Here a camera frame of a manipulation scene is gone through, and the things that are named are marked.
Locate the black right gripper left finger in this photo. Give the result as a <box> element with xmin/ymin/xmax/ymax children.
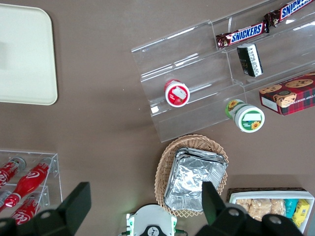
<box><xmin>0</xmin><ymin>181</ymin><xmax>92</xmax><ymax>236</ymax></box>

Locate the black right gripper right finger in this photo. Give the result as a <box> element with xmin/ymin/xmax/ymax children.
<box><xmin>195</xmin><ymin>181</ymin><xmax>305</xmax><ymax>236</ymax></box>

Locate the dark woven tray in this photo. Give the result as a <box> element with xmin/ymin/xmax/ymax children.
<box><xmin>225</xmin><ymin>187</ymin><xmax>310</xmax><ymax>205</ymax></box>

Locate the light oval wicker basket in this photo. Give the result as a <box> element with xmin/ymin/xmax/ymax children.
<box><xmin>154</xmin><ymin>134</ymin><xmax>229</xmax><ymax>218</ymax></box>

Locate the cream plastic serving tray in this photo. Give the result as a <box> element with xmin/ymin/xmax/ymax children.
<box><xmin>0</xmin><ymin>3</ymin><xmax>59</xmax><ymax>106</ymax></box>

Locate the clear rice cracker packet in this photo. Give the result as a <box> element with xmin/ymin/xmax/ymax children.
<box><xmin>235</xmin><ymin>198</ymin><xmax>253</xmax><ymax>215</ymax></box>
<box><xmin>270</xmin><ymin>198</ymin><xmax>286</xmax><ymax>217</ymax></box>
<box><xmin>248</xmin><ymin>198</ymin><xmax>273</xmax><ymax>222</ymax></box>

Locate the clear acrylic bottle rack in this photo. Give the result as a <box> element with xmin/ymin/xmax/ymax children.
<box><xmin>0</xmin><ymin>149</ymin><xmax>63</xmax><ymax>218</ymax></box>

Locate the stack of foil trays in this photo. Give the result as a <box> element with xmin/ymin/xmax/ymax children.
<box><xmin>164</xmin><ymin>147</ymin><xmax>228</xmax><ymax>212</ymax></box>

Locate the white rectangular snack container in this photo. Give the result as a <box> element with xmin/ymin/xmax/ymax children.
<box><xmin>228</xmin><ymin>191</ymin><xmax>315</xmax><ymax>234</ymax></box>

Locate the teal snack packet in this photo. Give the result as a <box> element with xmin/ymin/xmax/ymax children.
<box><xmin>284</xmin><ymin>198</ymin><xmax>299</xmax><ymax>219</ymax></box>

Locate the yellow snack packet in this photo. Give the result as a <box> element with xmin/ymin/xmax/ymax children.
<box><xmin>292</xmin><ymin>199</ymin><xmax>311</xmax><ymax>228</ymax></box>

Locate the green sunflower lidded cup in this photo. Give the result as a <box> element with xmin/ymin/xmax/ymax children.
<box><xmin>225</xmin><ymin>99</ymin><xmax>266</xmax><ymax>133</ymax></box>

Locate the red lidded yogurt cup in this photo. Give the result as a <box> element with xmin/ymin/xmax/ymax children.
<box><xmin>164</xmin><ymin>79</ymin><xmax>190</xmax><ymax>108</ymax></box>

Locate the red tartan cookie box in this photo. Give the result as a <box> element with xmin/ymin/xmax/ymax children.
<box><xmin>258</xmin><ymin>71</ymin><xmax>315</xmax><ymax>116</ymax></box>

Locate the clear acrylic tiered shelf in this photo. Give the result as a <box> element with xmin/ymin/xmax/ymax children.
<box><xmin>131</xmin><ymin>0</ymin><xmax>315</xmax><ymax>143</ymax></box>

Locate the small black snack box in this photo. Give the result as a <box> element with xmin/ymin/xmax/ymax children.
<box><xmin>236</xmin><ymin>43</ymin><xmax>263</xmax><ymax>78</ymax></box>

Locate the Snickers chocolate bar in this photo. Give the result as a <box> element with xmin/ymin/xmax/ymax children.
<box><xmin>216</xmin><ymin>21</ymin><xmax>270</xmax><ymax>51</ymax></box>
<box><xmin>264</xmin><ymin>0</ymin><xmax>315</xmax><ymax>28</ymax></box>

